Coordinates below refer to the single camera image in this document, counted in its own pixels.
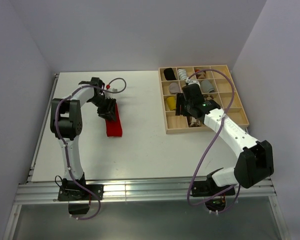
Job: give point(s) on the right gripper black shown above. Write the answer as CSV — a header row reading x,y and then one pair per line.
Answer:
x,y
180,100

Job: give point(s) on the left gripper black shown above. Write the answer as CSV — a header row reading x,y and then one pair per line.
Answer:
x,y
109,112

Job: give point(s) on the brown striped sock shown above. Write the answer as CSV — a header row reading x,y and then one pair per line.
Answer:
x,y
193,122

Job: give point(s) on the red sock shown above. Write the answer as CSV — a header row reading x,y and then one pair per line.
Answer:
x,y
114,127

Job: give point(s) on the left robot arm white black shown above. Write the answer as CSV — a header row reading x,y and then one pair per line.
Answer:
x,y
66,122

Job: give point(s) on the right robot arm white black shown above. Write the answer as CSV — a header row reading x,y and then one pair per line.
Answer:
x,y
254,157

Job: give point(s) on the rolled yellow sock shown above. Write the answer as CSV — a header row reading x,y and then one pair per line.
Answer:
x,y
171,103

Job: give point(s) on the rolled grey beige sock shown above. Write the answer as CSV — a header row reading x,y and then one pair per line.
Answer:
x,y
174,88

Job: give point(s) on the rolled dark argyle sock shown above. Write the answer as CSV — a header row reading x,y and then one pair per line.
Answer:
x,y
208,97

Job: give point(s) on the rolled white striped sock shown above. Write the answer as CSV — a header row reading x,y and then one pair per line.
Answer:
x,y
182,74

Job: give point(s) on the rolled black sock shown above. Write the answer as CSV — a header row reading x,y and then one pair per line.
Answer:
x,y
169,74

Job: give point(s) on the rolled orange argyle sock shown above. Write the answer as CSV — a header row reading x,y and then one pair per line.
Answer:
x,y
199,73

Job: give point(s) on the wooden compartment tray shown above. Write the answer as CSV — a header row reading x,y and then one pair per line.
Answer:
x,y
225,94

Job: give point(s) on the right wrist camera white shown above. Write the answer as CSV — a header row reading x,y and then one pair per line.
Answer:
x,y
189,81

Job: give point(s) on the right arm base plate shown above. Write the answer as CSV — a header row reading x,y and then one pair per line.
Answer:
x,y
207,188

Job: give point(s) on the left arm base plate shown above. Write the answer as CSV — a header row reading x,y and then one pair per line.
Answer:
x,y
72,192

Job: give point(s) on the aluminium frame rail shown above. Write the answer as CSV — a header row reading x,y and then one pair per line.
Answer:
x,y
163,189

